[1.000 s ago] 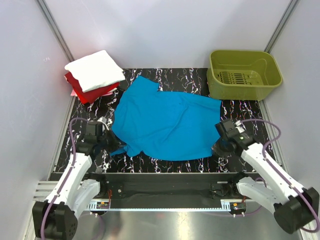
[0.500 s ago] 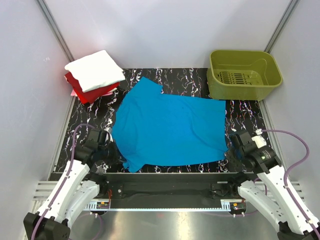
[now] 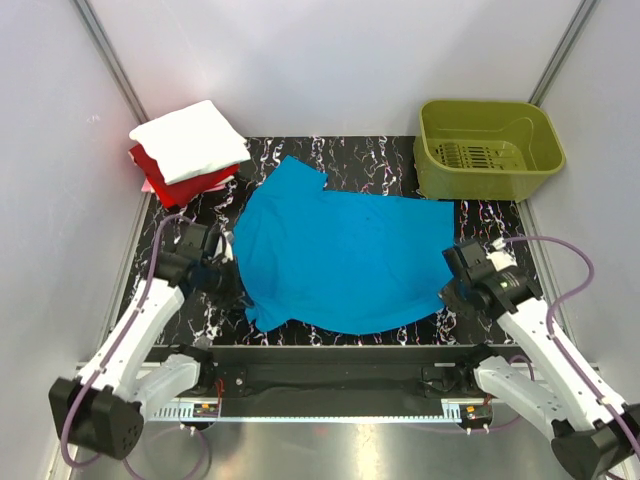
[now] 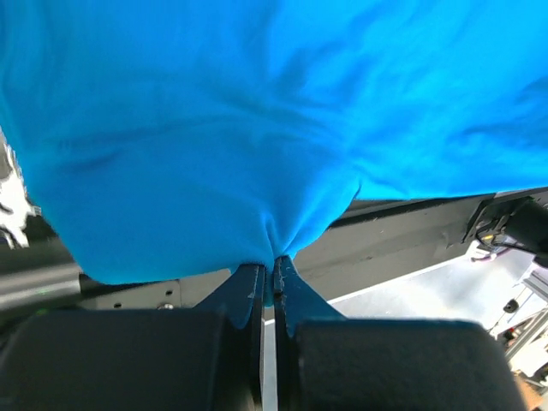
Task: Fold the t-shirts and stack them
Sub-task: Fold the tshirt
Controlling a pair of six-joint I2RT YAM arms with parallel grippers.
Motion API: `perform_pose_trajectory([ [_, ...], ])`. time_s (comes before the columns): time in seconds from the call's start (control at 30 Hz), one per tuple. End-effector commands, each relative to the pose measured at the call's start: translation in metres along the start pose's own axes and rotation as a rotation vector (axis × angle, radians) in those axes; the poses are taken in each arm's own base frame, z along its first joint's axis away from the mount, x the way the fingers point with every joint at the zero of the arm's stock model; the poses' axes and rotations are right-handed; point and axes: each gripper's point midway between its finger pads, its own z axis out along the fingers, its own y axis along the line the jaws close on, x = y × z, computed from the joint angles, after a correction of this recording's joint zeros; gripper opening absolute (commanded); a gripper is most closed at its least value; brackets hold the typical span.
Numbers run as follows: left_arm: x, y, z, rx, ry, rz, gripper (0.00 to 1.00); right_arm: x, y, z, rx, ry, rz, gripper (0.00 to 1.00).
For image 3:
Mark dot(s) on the right corner aluminium post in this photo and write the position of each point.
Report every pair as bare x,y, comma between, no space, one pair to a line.
576,26

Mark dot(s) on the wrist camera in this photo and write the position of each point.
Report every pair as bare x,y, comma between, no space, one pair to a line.
204,244
468,261

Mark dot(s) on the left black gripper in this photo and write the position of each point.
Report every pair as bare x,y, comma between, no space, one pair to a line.
236,297

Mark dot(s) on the left corner aluminium post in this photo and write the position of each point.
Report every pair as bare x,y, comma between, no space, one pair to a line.
104,47

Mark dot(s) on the folded white t-shirt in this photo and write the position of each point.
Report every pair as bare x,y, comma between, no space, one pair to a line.
193,141

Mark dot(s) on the olive green plastic basket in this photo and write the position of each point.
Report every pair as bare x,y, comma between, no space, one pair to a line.
484,150

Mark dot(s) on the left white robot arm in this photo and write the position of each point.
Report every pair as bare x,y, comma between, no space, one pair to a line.
104,407

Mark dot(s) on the blue t-shirt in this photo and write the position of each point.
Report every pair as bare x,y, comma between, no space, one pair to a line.
349,263

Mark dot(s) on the corner aluminium post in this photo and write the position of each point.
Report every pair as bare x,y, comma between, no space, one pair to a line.
104,47
576,26

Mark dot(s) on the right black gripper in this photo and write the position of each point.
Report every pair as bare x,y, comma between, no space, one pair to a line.
450,300

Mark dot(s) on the aluminium frame rail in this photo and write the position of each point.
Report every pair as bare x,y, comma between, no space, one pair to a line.
207,407

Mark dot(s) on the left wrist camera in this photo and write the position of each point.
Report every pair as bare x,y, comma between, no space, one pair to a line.
204,244

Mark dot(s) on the folded red t-shirt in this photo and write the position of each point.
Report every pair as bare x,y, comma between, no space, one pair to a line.
181,193

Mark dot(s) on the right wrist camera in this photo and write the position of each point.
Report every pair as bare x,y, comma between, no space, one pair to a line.
468,261

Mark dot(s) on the folded pink t-shirt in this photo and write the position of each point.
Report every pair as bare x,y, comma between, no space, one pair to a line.
146,187

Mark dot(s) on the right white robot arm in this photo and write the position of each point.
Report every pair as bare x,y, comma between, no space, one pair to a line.
590,427

